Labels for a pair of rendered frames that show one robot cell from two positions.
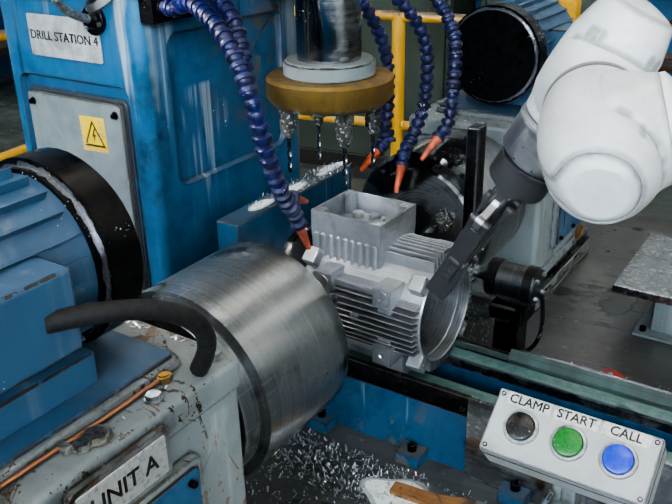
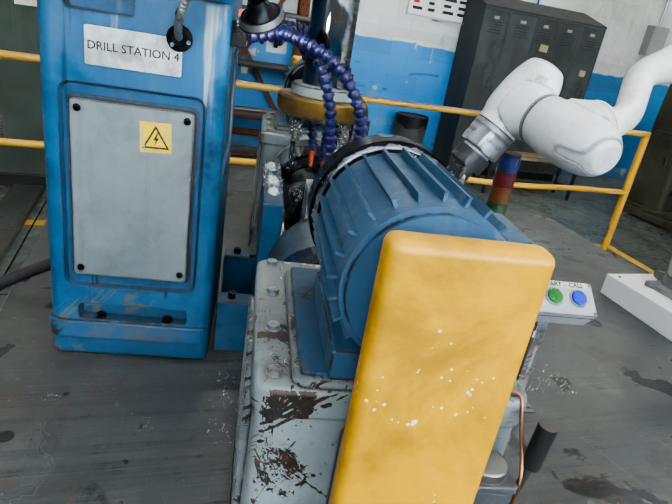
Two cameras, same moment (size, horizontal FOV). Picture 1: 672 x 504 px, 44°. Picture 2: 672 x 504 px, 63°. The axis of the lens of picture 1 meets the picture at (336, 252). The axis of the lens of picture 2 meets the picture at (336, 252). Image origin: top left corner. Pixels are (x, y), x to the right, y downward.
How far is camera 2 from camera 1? 0.80 m
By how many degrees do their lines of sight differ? 40
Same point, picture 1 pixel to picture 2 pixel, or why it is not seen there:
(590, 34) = (538, 79)
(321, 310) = not seen: hidden behind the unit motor
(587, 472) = (569, 308)
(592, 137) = (606, 130)
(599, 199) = (604, 162)
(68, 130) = (121, 135)
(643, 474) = (590, 302)
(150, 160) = (217, 158)
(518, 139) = (485, 137)
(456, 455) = not seen: hidden behind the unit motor
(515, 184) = (478, 164)
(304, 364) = not seen: hidden behind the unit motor
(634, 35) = (558, 81)
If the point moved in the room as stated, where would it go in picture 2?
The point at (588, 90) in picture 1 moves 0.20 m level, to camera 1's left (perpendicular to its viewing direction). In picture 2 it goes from (577, 108) to (516, 104)
